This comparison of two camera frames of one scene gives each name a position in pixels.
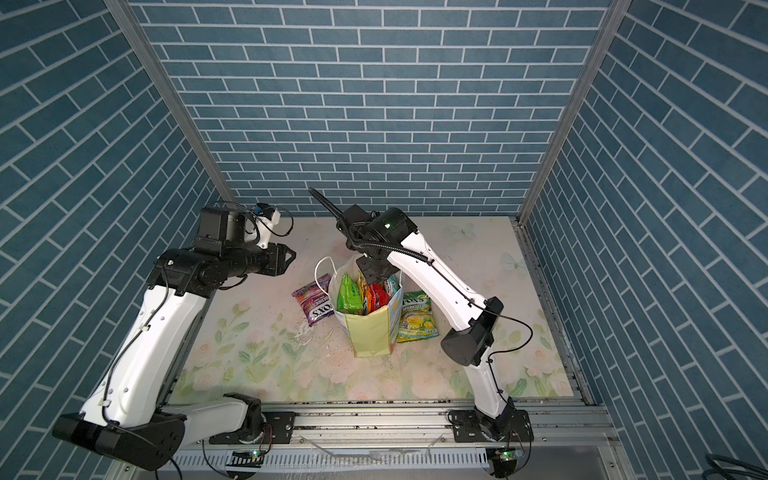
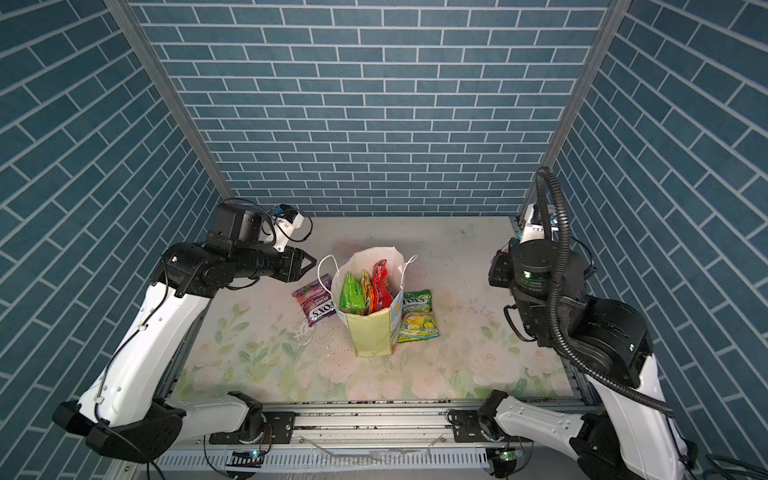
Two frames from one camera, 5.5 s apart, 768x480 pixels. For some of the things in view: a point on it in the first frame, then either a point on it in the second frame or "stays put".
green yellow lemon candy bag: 418,319 stays put
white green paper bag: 373,334 stays put
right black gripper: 370,275 -> 498,264
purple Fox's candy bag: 314,303 stays put
